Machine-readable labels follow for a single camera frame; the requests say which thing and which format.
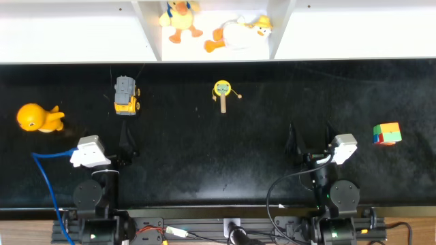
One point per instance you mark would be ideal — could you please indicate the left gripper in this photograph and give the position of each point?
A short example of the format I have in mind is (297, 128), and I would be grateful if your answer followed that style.
(123, 159)

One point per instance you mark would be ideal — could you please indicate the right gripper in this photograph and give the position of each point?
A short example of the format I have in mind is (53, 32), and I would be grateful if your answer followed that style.
(311, 157)

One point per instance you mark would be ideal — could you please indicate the grey and yellow toy truck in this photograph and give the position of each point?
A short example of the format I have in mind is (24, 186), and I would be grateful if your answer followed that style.
(125, 95)

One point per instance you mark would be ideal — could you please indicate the yellow rubber duck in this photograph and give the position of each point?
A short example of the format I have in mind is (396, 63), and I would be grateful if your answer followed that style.
(32, 117)

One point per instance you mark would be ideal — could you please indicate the yellow wooden rattle drum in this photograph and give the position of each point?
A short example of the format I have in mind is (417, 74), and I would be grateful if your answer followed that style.
(222, 89)

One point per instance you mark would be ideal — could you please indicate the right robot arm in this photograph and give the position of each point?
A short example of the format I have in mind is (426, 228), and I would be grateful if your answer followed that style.
(344, 195)

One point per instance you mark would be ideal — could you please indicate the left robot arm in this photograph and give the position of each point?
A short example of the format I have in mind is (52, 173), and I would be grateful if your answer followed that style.
(89, 195)

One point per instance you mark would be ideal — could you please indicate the many-coloured puzzle cube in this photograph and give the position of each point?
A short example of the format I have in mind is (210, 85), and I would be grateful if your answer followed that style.
(387, 133)

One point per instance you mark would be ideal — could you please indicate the white shelf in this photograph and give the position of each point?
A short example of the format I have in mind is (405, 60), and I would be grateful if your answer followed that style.
(68, 37)

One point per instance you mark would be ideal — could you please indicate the white plush duck yellow hat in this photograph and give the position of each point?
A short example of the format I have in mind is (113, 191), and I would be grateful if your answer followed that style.
(240, 35)

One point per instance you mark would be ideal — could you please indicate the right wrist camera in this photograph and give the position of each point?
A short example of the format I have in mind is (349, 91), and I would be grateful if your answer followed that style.
(344, 146)

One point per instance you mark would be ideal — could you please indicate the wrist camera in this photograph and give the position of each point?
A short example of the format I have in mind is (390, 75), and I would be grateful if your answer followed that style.
(90, 151)
(344, 146)

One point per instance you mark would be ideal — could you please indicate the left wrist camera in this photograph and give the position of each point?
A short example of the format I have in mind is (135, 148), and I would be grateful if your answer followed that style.
(90, 151)

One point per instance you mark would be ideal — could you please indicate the mounting rail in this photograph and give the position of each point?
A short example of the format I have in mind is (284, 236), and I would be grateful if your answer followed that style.
(204, 231)

